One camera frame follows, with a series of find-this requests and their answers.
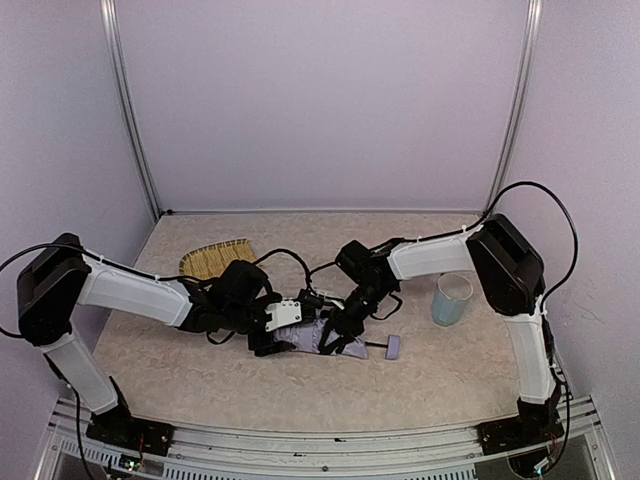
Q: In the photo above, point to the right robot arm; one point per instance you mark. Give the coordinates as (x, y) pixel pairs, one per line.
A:
(511, 274)

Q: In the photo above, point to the lavender folding umbrella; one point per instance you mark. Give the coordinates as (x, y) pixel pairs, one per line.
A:
(319, 338)

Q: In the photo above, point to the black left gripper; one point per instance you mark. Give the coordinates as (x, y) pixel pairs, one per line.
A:
(261, 340)

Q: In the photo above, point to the aluminium corner post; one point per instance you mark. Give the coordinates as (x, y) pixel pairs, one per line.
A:
(525, 66)
(114, 44)

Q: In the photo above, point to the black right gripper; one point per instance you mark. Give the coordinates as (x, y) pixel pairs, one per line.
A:
(343, 324)

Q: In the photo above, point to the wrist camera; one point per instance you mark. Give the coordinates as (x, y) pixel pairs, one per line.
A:
(282, 314)
(310, 298)

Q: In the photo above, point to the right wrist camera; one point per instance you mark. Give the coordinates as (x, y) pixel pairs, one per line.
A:
(310, 298)

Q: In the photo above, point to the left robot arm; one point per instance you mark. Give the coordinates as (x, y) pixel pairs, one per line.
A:
(63, 276)

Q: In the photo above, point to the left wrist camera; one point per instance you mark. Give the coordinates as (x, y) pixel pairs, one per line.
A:
(282, 314)

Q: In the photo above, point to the woven bamboo tray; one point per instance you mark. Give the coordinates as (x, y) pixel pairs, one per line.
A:
(211, 260)

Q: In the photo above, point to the left aluminium corner post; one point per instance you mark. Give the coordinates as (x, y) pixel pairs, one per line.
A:
(114, 44)

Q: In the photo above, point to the light blue mug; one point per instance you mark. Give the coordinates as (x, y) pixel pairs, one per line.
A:
(453, 292)

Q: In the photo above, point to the right aluminium corner post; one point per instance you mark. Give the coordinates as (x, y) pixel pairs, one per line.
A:
(525, 66)

